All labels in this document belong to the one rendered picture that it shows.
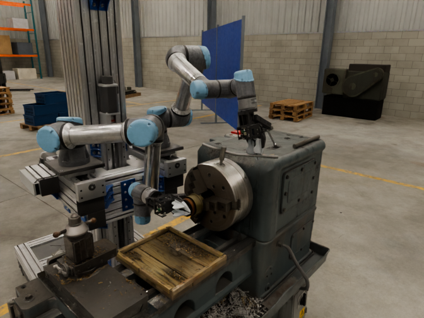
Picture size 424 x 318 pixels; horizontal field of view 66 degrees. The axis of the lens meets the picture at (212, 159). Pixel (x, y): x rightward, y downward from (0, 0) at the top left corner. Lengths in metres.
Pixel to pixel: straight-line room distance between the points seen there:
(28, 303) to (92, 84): 1.11
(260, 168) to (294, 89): 10.93
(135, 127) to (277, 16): 11.60
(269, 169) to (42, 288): 0.97
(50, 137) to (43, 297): 0.65
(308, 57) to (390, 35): 2.52
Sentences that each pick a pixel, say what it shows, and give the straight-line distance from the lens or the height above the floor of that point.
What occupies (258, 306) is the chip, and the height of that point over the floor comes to 0.57.
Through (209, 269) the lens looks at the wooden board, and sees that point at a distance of 1.35.
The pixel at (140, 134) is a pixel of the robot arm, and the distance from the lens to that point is 1.39.
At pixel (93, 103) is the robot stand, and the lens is 1.92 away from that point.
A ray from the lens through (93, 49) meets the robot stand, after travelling 1.91.
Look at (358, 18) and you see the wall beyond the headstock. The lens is 11.68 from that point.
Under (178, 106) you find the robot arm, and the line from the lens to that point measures 1.91.
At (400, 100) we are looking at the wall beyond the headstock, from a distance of 11.29.
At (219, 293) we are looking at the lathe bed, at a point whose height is 0.71.
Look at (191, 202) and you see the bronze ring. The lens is 1.36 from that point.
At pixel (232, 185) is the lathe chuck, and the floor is 1.17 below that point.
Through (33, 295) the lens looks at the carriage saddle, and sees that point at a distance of 1.34.
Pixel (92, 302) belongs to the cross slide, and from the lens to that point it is 1.14.
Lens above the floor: 1.69
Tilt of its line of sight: 18 degrees down
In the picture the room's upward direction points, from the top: 1 degrees clockwise
